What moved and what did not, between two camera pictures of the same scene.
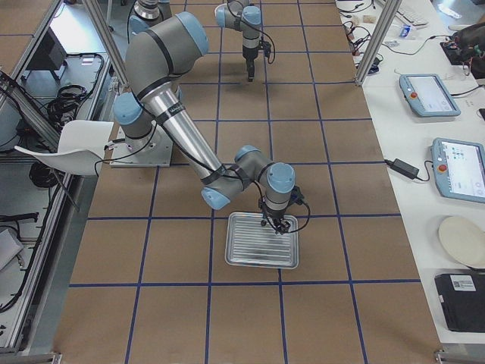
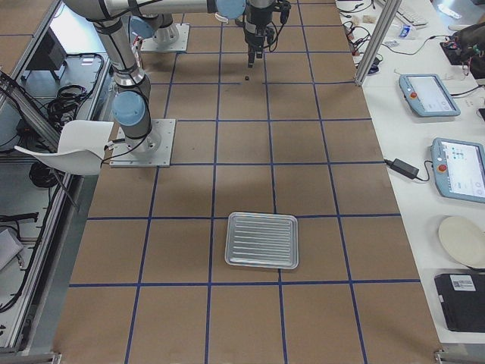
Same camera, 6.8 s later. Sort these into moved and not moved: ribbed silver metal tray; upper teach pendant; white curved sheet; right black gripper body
Moved: right black gripper body
Not moved: white curved sheet; upper teach pendant; ribbed silver metal tray
